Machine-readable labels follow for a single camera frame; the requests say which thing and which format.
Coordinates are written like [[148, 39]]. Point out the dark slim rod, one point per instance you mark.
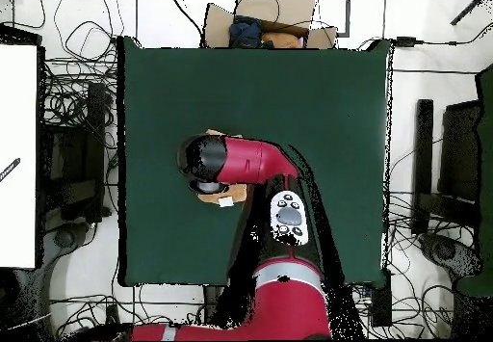
[[470, 7]]

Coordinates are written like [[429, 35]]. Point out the black stand frame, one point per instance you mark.
[[94, 145]]

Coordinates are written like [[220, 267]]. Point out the black upright bar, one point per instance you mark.
[[423, 145]]

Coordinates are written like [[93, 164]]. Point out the white board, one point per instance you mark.
[[17, 126]]

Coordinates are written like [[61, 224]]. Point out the grey angled frame bar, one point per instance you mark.
[[347, 10]]

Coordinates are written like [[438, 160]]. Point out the black power adapter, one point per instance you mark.
[[405, 42]]

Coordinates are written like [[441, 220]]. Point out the dark blue garment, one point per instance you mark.
[[244, 33]]

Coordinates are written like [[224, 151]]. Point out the dark green table cloth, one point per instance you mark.
[[173, 87]]

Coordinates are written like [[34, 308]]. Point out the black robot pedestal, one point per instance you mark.
[[212, 299]]

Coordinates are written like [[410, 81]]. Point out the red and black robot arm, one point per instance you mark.
[[250, 161]]

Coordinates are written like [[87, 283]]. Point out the brown cardboard box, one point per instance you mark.
[[292, 6]]

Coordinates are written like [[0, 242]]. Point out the black power strip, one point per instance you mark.
[[113, 315]]

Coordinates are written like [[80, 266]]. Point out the orange cloth item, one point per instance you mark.
[[281, 40]]

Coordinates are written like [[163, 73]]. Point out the tan terry towel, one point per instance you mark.
[[238, 195]]

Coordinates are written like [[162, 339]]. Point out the green cloth drape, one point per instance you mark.
[[486, 164]]

